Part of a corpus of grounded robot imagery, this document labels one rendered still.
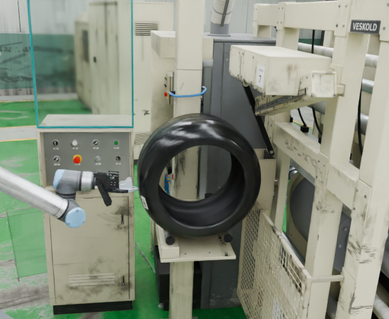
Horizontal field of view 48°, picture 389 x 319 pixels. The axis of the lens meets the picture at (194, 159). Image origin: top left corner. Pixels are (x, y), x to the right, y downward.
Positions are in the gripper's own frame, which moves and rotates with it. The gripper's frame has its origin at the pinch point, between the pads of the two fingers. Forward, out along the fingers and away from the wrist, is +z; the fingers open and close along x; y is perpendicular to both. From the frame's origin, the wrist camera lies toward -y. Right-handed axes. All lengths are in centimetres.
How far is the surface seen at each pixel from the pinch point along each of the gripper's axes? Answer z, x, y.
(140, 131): 24, 364, -65
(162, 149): 8.5, -10.7, 24.4
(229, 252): 49, -6, -26
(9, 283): -76, 100, -123
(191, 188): 31.8, 27.5, -7.7
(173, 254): 21.0, -9.5, -27.2
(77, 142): -33, 63, 1
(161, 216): 12.1, -11.8, -7.2
